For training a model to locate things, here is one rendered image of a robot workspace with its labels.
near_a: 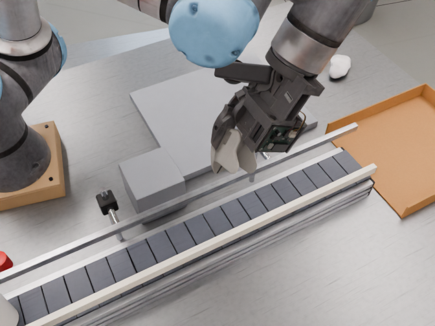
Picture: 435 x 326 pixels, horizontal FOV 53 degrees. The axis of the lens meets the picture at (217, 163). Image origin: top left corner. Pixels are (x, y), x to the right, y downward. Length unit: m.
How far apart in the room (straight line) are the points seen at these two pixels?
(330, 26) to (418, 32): 2.54
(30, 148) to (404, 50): 2.35
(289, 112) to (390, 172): 0.51
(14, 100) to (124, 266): 0.36
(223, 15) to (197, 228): 0.51
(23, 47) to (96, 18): 2.17
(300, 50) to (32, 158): 0.60
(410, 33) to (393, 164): 2.04
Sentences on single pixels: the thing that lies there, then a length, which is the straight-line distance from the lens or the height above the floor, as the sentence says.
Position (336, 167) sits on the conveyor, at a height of 0.88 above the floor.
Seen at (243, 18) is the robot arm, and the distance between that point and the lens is 0.41.
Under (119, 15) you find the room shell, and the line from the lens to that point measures 3.02.
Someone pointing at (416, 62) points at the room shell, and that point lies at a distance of 2.81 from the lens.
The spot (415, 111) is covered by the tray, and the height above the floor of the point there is 0.83.
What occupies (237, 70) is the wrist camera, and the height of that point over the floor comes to 1.20.
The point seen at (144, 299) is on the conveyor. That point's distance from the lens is 0.80.
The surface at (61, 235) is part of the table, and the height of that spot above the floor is 0.83.
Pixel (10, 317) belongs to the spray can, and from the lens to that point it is 0.79.
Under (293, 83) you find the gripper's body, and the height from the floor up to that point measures 1.24.
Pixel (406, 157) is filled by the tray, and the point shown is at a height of 0.83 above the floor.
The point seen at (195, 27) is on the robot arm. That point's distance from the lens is 0.41.
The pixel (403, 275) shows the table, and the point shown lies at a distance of 0.91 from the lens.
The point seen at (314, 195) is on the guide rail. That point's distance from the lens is 0.84.
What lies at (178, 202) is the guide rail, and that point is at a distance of 0.76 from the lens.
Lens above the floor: 1.59
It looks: 51 degrees down
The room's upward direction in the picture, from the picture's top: straight up
